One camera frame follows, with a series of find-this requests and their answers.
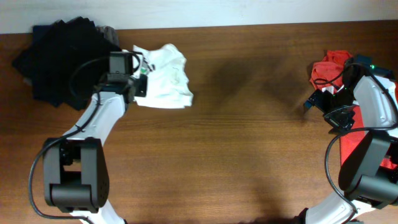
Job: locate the white printed t-shirt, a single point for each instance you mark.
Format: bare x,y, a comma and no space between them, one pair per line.
167,83

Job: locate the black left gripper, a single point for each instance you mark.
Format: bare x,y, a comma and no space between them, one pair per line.
141,86

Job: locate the red lettered t-shirt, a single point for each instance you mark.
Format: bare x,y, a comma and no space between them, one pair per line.
329,71

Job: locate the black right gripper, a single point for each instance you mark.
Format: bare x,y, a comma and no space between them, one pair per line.
318,99

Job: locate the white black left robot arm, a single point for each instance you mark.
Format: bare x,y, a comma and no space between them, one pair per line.
76,179

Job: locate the black folded garment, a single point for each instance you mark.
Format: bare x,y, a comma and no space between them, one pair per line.
65,61

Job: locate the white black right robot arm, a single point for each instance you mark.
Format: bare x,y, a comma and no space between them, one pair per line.
364,185

